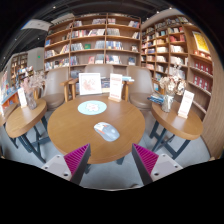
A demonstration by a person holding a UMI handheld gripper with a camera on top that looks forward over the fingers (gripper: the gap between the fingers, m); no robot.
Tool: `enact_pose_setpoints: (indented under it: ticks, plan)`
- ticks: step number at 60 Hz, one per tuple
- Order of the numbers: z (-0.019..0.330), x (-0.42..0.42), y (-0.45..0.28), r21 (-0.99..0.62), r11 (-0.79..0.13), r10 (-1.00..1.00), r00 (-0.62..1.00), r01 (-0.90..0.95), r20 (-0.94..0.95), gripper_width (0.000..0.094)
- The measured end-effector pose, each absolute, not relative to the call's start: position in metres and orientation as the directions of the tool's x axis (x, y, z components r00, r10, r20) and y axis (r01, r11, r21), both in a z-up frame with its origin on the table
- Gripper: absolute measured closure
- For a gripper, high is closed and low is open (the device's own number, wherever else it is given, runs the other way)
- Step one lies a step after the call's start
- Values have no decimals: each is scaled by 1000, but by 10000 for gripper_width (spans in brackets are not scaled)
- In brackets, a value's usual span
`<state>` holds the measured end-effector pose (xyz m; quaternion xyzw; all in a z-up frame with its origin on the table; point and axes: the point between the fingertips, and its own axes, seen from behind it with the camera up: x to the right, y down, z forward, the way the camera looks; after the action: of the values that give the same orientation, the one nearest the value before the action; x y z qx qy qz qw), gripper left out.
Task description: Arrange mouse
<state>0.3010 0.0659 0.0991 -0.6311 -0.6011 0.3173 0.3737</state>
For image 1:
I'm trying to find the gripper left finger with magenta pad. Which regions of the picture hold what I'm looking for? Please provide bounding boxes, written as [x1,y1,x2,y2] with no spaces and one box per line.
[42,144,91,185]

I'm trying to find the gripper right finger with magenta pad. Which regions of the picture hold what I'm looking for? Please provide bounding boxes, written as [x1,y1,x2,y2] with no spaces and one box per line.
[132,144,182,185]

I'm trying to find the grey computer mouse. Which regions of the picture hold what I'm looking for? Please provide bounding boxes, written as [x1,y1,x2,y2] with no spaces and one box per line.
[94,122,120,142]

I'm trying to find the right wooden side table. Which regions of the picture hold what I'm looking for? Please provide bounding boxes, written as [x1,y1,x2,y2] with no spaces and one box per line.
[150,102,203,159]

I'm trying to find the wooden side table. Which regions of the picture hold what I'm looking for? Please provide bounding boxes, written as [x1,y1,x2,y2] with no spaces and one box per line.
[6,98,50,162]
[150,102,203,159]

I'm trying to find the round wooden centre table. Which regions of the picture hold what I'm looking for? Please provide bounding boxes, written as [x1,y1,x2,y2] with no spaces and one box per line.
[47,95,145,164]

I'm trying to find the left wooden side table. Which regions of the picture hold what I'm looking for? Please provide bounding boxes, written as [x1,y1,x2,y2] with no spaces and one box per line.
[6,98,50,162]

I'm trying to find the round light blue coaster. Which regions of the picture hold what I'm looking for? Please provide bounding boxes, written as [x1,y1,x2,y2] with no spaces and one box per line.
[78,100,107,115]

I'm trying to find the stack of books right table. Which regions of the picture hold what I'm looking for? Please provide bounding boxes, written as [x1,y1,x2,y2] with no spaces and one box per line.
[148,93,164,104]

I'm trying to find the beige armchair left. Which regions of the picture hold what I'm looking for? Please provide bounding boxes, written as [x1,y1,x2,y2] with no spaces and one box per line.
[42,67,69,110]

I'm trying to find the white sign card right table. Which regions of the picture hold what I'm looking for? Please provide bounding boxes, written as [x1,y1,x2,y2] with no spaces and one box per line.
[178,90,194,118]

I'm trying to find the white sign card table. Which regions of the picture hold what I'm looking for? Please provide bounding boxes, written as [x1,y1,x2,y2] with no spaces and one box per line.
[178,90,194,118]
[17,88,27,108]

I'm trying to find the beige armchair right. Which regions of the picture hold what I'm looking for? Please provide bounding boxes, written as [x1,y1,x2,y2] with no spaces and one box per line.
[126,66,154,110]

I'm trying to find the white and red sign card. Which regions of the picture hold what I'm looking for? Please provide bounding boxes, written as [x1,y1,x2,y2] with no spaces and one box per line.
[109,73,122,102]

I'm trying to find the white sign card left table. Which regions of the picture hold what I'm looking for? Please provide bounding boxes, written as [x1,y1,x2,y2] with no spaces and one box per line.
[17,88,27,108]

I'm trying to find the glass vase dried flowers right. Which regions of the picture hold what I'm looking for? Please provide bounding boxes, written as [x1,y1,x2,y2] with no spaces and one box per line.
[159,63,186,113]

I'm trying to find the glass vase dried flowers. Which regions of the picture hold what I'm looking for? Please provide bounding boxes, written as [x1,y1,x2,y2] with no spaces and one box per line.
[159,63,186,113]
[20,71,45,110]

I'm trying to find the white framed picture card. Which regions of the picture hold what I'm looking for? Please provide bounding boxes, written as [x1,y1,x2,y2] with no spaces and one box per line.
[79,73,102,95]

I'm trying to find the glass vase dried flowers left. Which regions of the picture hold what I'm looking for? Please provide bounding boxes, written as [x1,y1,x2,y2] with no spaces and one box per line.
[20,71,45,110]

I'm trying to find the wooden bookshelf far left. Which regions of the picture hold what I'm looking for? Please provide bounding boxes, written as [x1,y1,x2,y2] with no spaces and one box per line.
[11,53,34,85]

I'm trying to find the wooden bookshelf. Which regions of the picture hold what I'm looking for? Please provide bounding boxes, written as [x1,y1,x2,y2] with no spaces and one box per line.
[44,13,141,73]
[142,14,213,119]
[11,53,34,85]

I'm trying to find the wooden bookshelf right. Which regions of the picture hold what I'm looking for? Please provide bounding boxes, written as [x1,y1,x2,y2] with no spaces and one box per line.
[142,14,213,119]

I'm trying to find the wooden bookshelf centre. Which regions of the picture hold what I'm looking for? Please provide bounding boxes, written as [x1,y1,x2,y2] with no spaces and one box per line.
[44,13,141,73]

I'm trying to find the yellow poster on shelf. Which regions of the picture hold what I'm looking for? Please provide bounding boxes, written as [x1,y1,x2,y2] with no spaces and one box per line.
[192,31,210,54]

